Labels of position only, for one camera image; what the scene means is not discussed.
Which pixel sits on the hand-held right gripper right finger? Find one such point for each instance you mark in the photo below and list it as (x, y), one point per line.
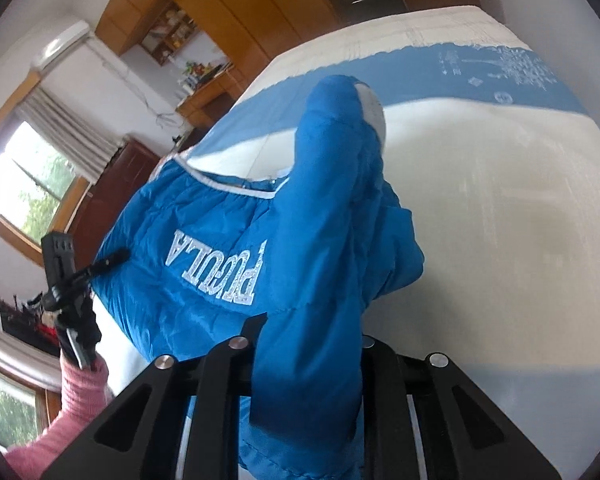
(385, 410)

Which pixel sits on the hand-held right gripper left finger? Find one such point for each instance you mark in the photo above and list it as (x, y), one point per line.
(220, 385)

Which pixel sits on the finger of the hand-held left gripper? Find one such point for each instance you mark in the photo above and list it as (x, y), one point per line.
(57, 260)
(109, 261)

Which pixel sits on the blue puffer jacket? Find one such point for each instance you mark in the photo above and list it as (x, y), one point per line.
(290, 260)

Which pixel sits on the person's left forearm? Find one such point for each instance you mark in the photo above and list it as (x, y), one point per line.
(72, 410)

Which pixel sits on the dark coat rack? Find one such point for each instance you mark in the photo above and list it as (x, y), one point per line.
(25, 320)

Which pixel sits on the dark wooden headboard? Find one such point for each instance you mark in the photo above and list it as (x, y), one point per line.
(115, 200)

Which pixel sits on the small wooden framed window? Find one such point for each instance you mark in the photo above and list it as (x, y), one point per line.
(5, 405)

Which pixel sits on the striped beige curtain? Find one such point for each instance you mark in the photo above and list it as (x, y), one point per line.
(70, 135)

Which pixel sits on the wooden desk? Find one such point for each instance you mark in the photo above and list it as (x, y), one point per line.
(210, 97)

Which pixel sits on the white air conditioner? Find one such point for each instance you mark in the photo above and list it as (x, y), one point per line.
(60, 45)

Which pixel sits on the light blue blanket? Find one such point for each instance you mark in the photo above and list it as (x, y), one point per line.
(480, 210)

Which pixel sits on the wooden wall shelf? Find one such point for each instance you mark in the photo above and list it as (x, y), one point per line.
(175, 30)

